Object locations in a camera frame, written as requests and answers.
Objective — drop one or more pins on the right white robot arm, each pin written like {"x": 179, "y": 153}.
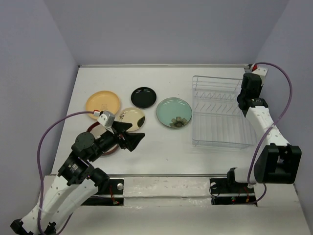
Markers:
{"x": 275, "y": 160}

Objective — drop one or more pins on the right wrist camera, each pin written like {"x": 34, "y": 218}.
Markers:
{"x": 259, "y": 70}

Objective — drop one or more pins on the teal flower plate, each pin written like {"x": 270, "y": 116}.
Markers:
{"x": 174, "y": 112}

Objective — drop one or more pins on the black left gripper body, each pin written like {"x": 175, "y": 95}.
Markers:
{"x": 107, "y": 140}

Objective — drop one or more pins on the pale orange plate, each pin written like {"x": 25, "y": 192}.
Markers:
{"x": 103, "y": 101}

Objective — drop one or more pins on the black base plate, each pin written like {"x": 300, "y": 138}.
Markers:
{"x": 111, "y": 196}
{"x": 224, "y": 193}

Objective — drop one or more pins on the cream plate with black motif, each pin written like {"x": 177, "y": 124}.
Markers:
{"x": 132, "y": 115}

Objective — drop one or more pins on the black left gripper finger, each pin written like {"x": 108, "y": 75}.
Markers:
{"x": 120, "y": 127}
{"x": 130, "y": 141}

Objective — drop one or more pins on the white wire dish rack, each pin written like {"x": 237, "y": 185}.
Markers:
{"x": 217, "y": 120}

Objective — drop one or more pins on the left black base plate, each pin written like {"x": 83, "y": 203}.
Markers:
{"x": 111, "y": 196}

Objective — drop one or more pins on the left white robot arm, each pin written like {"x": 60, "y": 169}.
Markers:
{"x": 76, "y": 181}

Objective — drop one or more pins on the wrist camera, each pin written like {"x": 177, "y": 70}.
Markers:
{"x": 106, "y": 119}
{"x": 259, "y": 70}

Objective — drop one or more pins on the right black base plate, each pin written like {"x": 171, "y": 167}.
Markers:
{"x": 224, "y": 193}

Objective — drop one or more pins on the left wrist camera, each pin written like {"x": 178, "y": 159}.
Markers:
{"x": 106, "y": 119}

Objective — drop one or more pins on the black glossy plate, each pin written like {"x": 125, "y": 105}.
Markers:
{"x": 143, "y": 97}

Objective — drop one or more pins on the red rimmed white plate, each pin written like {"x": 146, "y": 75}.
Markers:
{"x": 97, "y": 130}

